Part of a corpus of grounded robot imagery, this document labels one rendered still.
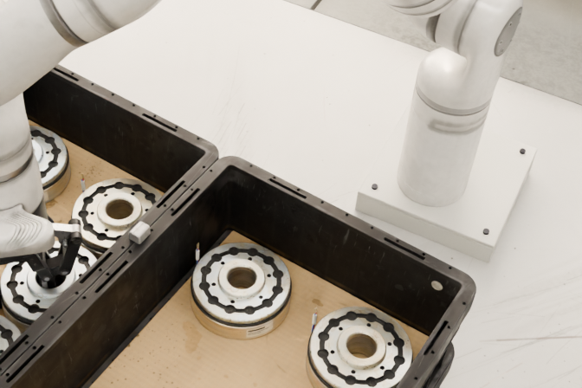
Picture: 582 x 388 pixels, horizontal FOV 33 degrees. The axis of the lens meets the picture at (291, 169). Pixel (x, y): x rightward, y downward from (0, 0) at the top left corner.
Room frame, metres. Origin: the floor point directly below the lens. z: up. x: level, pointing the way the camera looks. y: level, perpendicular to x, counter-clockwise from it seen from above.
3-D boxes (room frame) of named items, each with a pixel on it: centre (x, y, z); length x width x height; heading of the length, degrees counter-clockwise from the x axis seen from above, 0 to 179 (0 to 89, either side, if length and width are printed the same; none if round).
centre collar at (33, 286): (0.60, 0.23, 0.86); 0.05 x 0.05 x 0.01
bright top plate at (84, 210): (0.70, 0.18, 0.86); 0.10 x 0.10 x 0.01
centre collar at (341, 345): (0.55, -0.09, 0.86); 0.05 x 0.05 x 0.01
